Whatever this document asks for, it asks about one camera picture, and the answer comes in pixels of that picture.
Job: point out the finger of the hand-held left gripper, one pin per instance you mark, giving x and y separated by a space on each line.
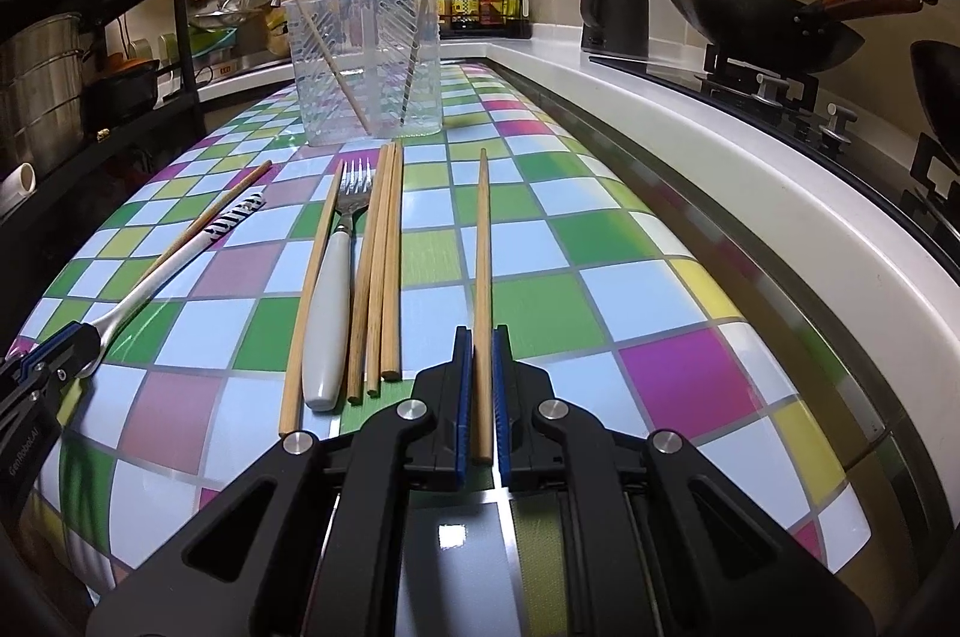
34 391
64 338

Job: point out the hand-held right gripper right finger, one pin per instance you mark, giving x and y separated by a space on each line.
502 412

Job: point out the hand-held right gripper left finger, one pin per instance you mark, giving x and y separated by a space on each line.
463 412

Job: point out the clear plastic utensil container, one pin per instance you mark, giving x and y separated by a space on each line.
379 70

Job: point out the white plastic tube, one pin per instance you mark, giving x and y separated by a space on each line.
16 187

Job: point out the checkered table cover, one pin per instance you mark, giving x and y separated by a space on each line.
637 307

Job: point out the stainless steel stock pot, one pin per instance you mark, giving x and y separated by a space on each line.
37 89

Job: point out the black cooking pot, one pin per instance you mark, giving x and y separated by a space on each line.
124 89

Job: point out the green plastic basin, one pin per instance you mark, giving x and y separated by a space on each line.
214 42

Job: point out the black glass gas stove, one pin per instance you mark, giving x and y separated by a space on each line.
810 115

